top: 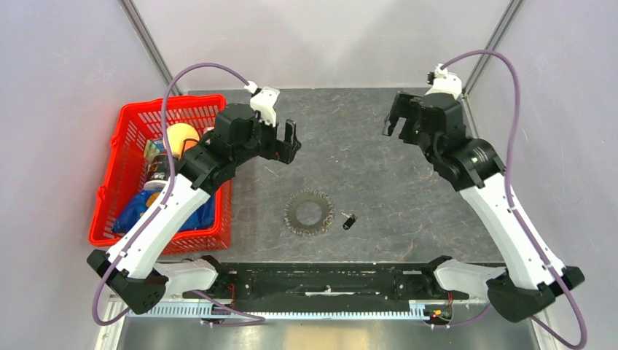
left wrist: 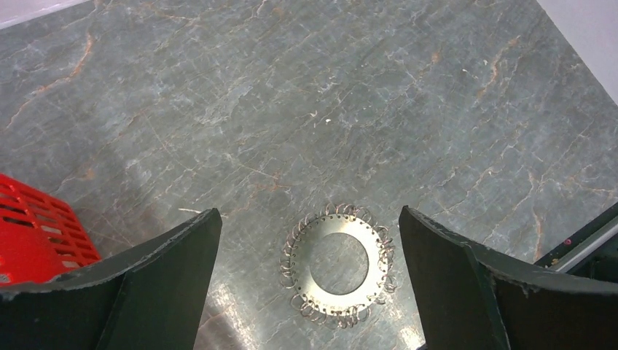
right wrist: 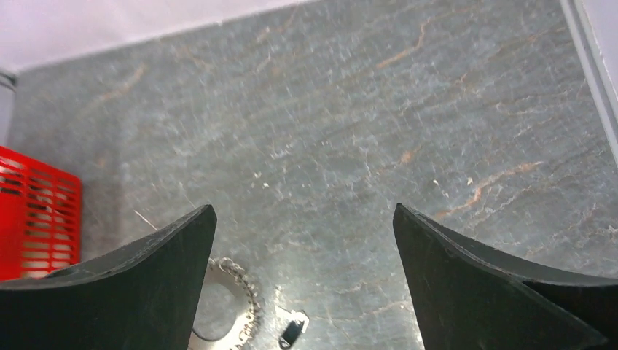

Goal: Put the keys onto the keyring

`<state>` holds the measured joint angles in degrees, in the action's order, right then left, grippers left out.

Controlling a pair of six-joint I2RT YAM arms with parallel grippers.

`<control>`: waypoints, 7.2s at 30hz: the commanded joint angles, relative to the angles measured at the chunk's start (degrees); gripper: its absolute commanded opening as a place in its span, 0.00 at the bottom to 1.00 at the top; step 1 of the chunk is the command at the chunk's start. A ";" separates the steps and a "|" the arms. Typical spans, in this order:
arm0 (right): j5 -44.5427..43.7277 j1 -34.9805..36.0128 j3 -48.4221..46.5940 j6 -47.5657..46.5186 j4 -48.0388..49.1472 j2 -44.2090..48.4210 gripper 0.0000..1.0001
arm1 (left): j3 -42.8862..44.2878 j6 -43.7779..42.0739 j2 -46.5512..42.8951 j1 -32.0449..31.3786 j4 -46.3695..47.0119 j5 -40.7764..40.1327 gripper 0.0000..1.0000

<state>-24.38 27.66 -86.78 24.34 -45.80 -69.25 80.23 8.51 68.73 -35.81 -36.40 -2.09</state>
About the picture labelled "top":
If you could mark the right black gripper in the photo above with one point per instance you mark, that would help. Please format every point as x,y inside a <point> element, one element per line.
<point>406,105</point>

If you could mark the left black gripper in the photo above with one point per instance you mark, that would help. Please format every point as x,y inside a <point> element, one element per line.
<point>286,151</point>

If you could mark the small black key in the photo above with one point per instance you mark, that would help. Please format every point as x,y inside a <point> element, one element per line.
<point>350,219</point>

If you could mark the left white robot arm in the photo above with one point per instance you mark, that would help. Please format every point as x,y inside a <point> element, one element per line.
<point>130,267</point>

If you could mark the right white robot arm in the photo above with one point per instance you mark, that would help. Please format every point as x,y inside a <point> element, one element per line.
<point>524,287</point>

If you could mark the yellow ball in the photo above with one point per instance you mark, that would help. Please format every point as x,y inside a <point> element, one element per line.
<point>180,137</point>

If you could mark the black can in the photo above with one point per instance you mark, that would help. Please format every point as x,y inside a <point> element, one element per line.
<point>158,173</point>

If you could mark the colourful small box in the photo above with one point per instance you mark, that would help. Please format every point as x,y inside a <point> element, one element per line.
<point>153,148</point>

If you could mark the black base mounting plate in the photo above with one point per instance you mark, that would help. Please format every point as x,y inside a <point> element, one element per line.
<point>280,287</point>

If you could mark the red plastic basket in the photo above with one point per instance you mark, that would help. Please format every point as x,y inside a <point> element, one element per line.
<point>126,170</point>

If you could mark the blue Doritos chip bag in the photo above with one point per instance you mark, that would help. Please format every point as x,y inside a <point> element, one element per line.
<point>201,219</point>

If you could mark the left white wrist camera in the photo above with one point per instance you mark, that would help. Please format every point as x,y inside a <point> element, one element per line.
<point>263,101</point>

